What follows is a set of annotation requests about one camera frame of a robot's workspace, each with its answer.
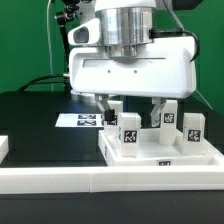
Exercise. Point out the white square table top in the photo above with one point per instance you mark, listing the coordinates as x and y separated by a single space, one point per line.
151 153

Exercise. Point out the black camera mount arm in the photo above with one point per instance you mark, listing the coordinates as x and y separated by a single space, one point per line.
65 16

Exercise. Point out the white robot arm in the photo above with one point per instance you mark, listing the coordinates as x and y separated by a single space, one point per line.
120 52

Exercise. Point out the white marker base plate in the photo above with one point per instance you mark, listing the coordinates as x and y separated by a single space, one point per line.
76 120

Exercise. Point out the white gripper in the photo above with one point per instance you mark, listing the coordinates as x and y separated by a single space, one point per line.
162 69

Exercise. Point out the white U-shaped obstacle fence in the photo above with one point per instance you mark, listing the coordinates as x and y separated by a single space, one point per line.
108 179

